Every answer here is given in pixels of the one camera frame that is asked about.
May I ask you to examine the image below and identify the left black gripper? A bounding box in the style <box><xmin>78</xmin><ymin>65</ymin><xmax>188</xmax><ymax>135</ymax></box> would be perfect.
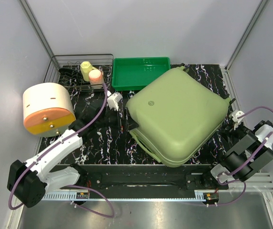
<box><xmin>96</xmin><ymin>106</ymin><xmax>139</xmax><ymax>132</ymax></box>

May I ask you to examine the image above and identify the green hard-shell suitcase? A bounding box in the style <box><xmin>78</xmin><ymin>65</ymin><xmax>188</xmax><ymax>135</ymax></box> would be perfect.
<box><xmin>126</xmin><ymin>67</ymin><xmax>230</xmax><ymax>167</ymax></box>

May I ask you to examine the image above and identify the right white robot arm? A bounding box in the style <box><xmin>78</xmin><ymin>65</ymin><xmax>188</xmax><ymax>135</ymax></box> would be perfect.
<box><xmin>200</xmin><ymin>121</ymin><xmax>273</xmax><ymax>189</ymax></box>

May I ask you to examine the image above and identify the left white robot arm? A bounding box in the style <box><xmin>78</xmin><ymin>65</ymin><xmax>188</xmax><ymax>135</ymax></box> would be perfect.
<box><xmin>7</xmin><ymin>109</ymin><xmax>139</xmax><ymax>208</ymax></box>

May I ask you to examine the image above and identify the green plastic tray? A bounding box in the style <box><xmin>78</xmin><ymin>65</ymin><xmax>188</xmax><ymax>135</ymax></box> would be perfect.
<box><xmin>111</xmin><ymin>57</ymin><xmax>171</xmax><ymax>91</ymax></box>

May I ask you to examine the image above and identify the pink foam cup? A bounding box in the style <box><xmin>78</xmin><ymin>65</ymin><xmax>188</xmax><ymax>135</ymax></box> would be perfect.
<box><xmin>89</xmin><ymin>69</ymin><xmax>104</xmax><ymax>89</ymax></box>

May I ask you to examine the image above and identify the yellow plastic bottle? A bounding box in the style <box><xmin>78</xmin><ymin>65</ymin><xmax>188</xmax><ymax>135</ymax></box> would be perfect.
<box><xmin>80</xmin><ymin>61</ymin><xmax>93</xmax><ymax>82</ymax></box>

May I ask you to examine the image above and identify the white orange cylindrical container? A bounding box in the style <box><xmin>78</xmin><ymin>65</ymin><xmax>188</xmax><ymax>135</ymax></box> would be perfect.
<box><xmin>22</xmin><ymin>83</ymin><xmax>76</xmax><ymax>137</ymax></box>

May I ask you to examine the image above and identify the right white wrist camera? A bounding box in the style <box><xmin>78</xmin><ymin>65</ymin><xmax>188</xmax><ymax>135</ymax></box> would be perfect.
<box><xmin>229</xmin><ymin>109</ymin><xmax>244</xmax><ymax>125</ymax></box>

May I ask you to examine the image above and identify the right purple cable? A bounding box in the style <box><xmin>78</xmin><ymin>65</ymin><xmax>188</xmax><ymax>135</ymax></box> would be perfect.
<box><xmin>206</xmin><ymin>106</ymin><xmax>273</xmax><ymax>207</ymax></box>

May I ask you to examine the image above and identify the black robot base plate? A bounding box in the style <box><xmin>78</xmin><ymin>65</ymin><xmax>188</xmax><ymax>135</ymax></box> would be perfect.
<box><xmin>80</xmin><ymin>165</ymin><xmax>229</xmax><ymax>190</ymax></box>

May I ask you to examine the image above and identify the black wire rack basket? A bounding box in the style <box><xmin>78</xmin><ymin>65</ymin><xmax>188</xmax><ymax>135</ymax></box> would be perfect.
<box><xmin>43</xmin><ymin>53</ymin><xmax>114</xmax><ymax>92</ymax></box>

